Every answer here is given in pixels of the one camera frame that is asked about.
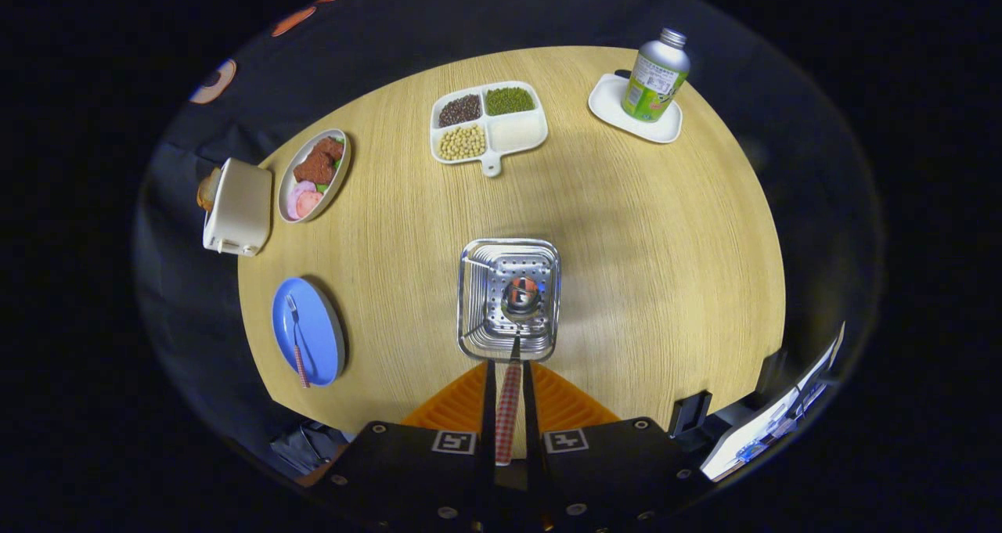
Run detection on green bottle with silver cap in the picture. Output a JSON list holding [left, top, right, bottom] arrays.
[[621, 27, 691, 123]]

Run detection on fork with red checked handle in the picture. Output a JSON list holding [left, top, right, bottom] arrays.
[[285, 294, 311, 389]]

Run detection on green mung beans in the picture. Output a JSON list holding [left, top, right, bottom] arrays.
[[485, 86, 536, 117]]

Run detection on yellow soybeans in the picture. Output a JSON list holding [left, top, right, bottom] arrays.
[[438, 124, 487, 161]]

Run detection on dark grey bag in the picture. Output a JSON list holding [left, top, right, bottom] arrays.
[[270, 422, 349, 477]]

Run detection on cream toaster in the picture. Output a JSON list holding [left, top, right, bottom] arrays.
[[203, 157, 274, 257]]

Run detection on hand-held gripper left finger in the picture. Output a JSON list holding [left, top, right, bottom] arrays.
[[309, 359, 502, 533]]

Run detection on white divided tray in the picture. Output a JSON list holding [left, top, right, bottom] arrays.
[[429, 81, 549, 178]]

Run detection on white rectangular tray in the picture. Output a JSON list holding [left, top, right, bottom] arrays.
[[588, 73, 683, 144]]

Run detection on blue plate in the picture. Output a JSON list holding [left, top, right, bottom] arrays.
[[272, 276, 346, 387]]

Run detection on dark red beans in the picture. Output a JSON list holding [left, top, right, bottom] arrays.
[[438, 93, 483, 128]]

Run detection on brown meat slice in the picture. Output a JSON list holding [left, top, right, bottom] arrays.
[[293, 137, 345, 185]]

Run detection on toast bread slices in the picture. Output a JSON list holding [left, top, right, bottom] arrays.
[[196, 167, 222, 211]]

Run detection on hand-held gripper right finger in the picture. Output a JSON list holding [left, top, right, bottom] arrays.
[[520, 359, 709, 533]]

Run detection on perforated metal basket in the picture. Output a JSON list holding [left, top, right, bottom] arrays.
[[456, 238, 562, 362]]

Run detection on spoon with red checked handle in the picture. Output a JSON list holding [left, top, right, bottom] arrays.
[[495, 275, 545, 467]]

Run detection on oval white food plate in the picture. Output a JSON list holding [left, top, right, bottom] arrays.
[[278, 128, 351, 224]]

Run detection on white rice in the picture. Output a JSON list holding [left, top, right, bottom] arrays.
[[488, 114, 546, 152]]

